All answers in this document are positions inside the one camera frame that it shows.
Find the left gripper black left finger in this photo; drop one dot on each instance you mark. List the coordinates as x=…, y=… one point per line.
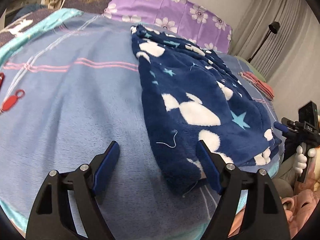
x=51, y=215

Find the navy star fleece pajama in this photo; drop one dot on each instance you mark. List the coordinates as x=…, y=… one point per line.
x=190, y=95

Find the folded orange clothes stack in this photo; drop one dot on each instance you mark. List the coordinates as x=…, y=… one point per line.
x=263, y=87

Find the right white gloved hand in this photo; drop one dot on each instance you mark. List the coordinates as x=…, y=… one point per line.
x=303, y=159

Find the pink fluffy garment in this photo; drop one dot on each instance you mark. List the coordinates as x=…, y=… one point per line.
x=298, y=199

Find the grey window curtain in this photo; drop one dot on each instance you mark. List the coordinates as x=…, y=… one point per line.
x=292, y=53

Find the black floor lamp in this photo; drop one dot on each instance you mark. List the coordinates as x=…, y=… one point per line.
x=273, y=28

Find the red plastic clip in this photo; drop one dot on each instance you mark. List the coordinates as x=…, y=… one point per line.
x=12, y=100

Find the blue plaid bed blanket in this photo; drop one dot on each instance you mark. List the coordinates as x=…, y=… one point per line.
x=83, y=91

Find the teal patterned bed sheet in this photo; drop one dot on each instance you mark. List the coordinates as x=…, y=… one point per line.
x=52, y=21

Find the purple floral pillow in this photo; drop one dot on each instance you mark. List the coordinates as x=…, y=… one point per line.
x=182, y=17

